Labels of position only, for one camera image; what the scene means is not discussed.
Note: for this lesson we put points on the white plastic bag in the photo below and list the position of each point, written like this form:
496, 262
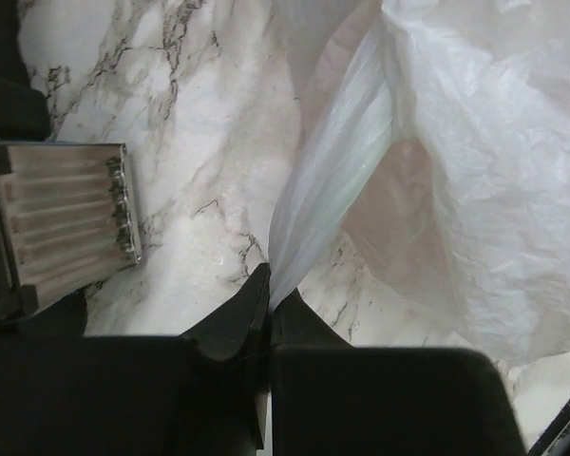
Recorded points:
437, 133

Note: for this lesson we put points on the black plastic toolbox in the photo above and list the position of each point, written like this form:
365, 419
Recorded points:
67, 210

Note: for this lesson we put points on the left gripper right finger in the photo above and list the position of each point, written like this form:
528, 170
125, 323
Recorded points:
331, 398

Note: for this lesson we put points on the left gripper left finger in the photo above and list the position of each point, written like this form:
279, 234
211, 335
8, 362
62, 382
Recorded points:
203, 392

